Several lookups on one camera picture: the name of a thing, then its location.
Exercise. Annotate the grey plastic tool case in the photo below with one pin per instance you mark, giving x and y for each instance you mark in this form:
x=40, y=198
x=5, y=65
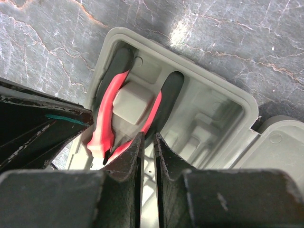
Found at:
x=210, y=126

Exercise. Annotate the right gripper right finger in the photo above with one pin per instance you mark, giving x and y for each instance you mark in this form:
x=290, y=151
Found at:
x=235, y=198

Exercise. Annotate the red black pliers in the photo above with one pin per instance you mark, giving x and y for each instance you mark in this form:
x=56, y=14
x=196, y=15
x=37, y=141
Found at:
x=113, y=94

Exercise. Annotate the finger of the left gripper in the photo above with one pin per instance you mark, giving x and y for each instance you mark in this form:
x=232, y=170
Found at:
x=35, y=127

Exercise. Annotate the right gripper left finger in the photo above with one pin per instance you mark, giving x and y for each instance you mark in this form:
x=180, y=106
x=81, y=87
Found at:
x=107, y=198

